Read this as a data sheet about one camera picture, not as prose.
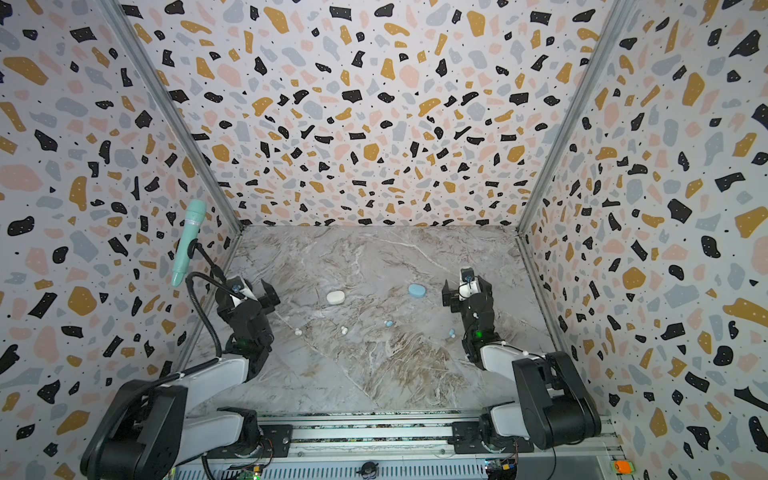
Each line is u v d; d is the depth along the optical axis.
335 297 1.00
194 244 0.79
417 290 1.02
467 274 0.76
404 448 0.73
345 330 0.92
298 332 0.92
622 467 0.69
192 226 0.78
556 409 0.44
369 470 0.67
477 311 0.68
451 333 0.92
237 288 0.70
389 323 0.94
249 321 0.64
